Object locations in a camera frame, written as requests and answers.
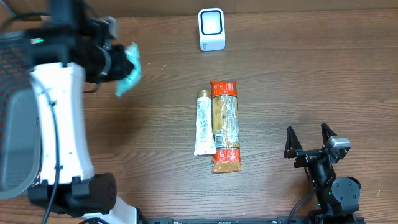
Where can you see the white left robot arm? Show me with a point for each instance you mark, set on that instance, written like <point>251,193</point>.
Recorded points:
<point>44,151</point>

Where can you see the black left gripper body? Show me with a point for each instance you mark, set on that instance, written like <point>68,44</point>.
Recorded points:
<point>107,66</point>

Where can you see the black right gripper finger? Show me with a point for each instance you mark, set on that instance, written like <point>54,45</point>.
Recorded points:
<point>328,135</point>
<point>293,146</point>

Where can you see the teal tissue pack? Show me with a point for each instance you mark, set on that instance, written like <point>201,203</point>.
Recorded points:
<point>134,76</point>

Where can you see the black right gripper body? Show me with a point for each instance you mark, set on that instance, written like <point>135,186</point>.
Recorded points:
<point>306,157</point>

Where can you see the grey plastic shopping basket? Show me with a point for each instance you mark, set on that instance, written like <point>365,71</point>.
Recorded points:
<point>20,130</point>

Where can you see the orange spaghetti pasta package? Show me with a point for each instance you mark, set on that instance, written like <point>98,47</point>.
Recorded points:
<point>225,118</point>

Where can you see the white tube with gold cap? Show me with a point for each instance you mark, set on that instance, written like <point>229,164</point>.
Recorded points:
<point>204,138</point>

